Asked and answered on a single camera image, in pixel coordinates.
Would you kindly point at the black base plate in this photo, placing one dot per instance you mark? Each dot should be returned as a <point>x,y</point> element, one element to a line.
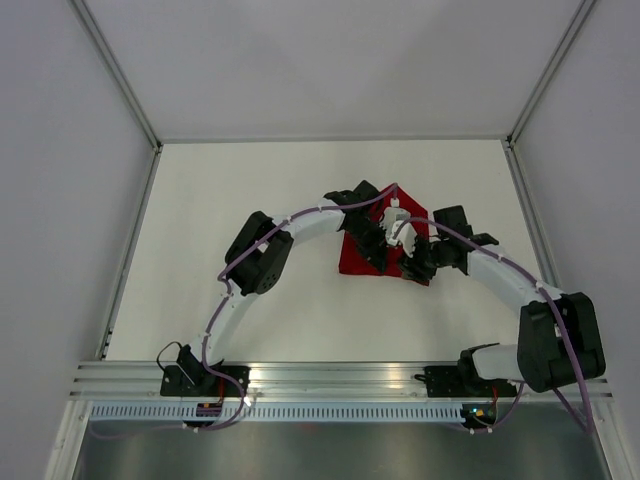
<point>175,383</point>
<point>442,381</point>

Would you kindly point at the right aluminium frame post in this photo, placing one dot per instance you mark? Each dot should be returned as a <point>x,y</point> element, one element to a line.
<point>561,50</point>

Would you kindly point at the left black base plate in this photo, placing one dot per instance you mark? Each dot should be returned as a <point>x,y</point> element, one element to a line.
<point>175,383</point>

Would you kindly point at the aluminium frame post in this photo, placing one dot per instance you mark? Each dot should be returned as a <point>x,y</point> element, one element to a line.
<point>98,40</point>
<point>561,50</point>

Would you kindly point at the left aluminium frame post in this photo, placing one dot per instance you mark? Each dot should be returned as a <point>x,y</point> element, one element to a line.
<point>98,40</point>

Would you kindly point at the white slotted cable duct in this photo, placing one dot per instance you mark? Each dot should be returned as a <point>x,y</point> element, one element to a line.
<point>386,412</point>

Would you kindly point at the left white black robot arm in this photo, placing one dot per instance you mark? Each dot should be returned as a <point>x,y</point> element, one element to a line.
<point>255,262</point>

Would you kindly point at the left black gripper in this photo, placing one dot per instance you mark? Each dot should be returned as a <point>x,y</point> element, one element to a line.
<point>377,252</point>

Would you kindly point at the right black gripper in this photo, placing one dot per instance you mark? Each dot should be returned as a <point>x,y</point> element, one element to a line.
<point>412,266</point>

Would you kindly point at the red cloth napkin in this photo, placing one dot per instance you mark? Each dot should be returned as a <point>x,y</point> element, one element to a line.
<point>375,212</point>

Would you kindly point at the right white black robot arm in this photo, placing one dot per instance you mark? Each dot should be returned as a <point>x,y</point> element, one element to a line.
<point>558,340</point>

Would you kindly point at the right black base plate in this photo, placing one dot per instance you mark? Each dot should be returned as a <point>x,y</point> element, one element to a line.
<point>442,381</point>

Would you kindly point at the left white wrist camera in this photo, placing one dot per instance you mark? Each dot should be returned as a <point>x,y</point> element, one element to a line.
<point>393,216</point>

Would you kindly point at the aluminium mounting rail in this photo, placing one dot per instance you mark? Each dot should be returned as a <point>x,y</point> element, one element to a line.
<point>269,381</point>

